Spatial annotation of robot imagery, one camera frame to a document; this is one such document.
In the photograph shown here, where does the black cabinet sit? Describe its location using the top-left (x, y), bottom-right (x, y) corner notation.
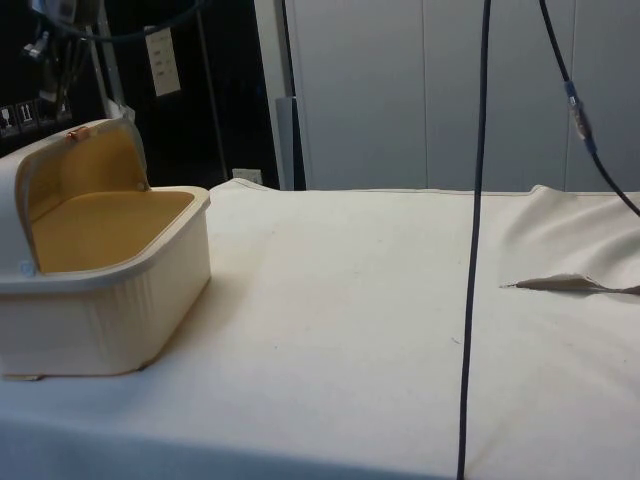
top-left (0, 0), bottom-right (282, 190)

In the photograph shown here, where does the black cable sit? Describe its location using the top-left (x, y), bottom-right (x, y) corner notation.
top-left (58, 0), bottom-right (202, 47)
top-left (455, 0), bottom-right (495, 480)
top-left (537, 0), bottom-right (640, 217)

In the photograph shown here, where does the cream box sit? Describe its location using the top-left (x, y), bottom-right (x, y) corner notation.
top-left (0, 184), bottom-right (212, 382)

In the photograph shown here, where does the pale locker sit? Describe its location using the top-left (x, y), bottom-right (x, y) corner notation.
top-left (422, 0), bottom-right (640, 194)
top-left (254, 0), bottom-right (426, 193)

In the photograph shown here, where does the rounded box lid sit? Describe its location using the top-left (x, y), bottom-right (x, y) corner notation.
top-left (0, 117), bottom-right (152, 279)

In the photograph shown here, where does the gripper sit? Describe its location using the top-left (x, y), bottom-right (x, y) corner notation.
top-left (22, 29), bottom-right (72, 69)

